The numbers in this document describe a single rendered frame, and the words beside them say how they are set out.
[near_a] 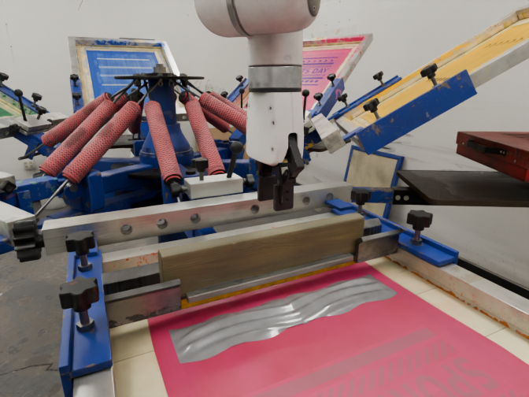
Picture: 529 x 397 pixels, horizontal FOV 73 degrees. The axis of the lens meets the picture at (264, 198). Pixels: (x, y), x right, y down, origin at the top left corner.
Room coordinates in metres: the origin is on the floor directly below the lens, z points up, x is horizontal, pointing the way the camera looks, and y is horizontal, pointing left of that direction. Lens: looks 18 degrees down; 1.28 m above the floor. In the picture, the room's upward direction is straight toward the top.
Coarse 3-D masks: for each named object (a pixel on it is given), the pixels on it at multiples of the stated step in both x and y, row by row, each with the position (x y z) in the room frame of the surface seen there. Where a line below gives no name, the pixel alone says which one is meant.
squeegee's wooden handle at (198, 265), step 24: (336, 216) 0.59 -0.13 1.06; (360, 216) 0.59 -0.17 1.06; (216, 240) 0.49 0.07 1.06; (240, 240) 0.49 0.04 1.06; (264, 240) 0.50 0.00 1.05; (288, 240) 0.52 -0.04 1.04; (312, 240) 0.54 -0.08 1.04; (336, 240) 0.57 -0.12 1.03; (168, 264) 0.44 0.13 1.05; (192, 264) 0.45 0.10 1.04; (216, 264) 0.47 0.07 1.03; (240, 264) 0.49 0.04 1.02; (264, 264) 0.50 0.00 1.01; (288, 264) 0.52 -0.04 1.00; (192, 288) 0.45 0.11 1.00
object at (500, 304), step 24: (312, 216) 0.78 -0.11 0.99; (192, 240) 0.64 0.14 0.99; (120, 264) 0.56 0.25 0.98; (144, 264) 0.58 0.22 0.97; (408, 264) 0.59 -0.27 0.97; (432, 264) 0.55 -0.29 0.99; (456, 288) 0.50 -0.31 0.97; (480, 288) 0.47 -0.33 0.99; (504, 288) 0.47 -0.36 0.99; (504, 312) 0.43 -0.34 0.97; (528, 312) 0.41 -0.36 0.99; (528, 336) 0.40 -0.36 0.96; (96, 384) 0.29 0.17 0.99
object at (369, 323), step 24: (360, 264) 0.61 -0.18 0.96; (288, 288) 0.52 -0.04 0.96; (312, 288) 0.52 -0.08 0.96; (360, 312) 0.46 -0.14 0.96; (384, 312) 0.46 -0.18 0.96; (408, 312) 0.46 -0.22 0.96; (432, 312) 0.46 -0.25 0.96; (336, 336) 0.40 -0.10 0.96; (360, 336) 0.40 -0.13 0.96; (384, 336) 0.40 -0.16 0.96; (456, 336) 0.40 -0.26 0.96; (480, 336) 0.40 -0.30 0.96; (480, 360) 0.36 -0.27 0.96; (504, 360) 0.36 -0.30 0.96; (528, 384) 0.32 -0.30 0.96
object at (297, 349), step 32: (160, 320) 0.44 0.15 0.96; (192, 320) 0.44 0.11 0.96; (160, 352) 0.38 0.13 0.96; (224, 352) 0.38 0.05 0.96; (256, 352) 0.38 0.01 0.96; (288, 352) 0.38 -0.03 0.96; (320, 352) 0.38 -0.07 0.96; (192, 384) 0.32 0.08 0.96; (224, 384) 0.32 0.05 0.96; (256, 384) 0.32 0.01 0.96
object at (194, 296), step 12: (312, 264) 0.54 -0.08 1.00; (324, 264) 0.54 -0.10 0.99; (336, 264) 0.55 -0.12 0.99; (252, 276) 0.49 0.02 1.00; (264, 276) 0.49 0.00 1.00; (276, 276) 0.50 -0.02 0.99; (288, 276) 0.51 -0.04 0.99; (204, 288) 0.46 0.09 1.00; (216, 288) 0.46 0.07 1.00; (228, 288) 0.46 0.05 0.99; (240, 288) 0.47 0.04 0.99; (192, 300) 0.44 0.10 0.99
